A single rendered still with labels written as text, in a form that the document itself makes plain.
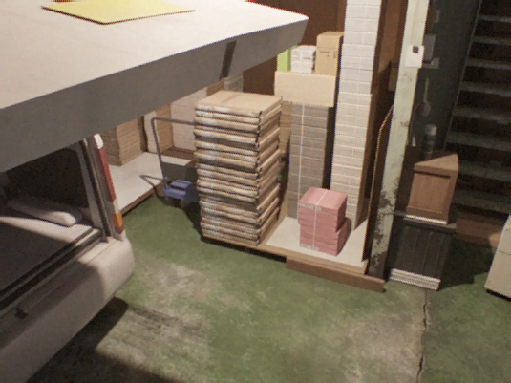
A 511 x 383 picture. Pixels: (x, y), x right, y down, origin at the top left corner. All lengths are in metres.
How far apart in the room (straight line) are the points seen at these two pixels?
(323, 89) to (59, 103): 2.52
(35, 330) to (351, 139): 2.22
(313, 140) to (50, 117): 2.63
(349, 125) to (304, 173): 0.51
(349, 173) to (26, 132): 2.73
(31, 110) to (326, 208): 2.46
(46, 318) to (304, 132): 2.03
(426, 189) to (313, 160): 0.88
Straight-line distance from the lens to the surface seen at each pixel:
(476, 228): 3.77
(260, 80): 7.33
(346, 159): 3.08
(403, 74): 2.42
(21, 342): 2.07
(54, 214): 2.53
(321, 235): 2.98
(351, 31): 2.88
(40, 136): 0.58
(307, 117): 3.05
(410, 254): 2.93
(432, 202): 2.75
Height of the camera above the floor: 1.86
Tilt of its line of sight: 28 degrees down
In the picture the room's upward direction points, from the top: straight up
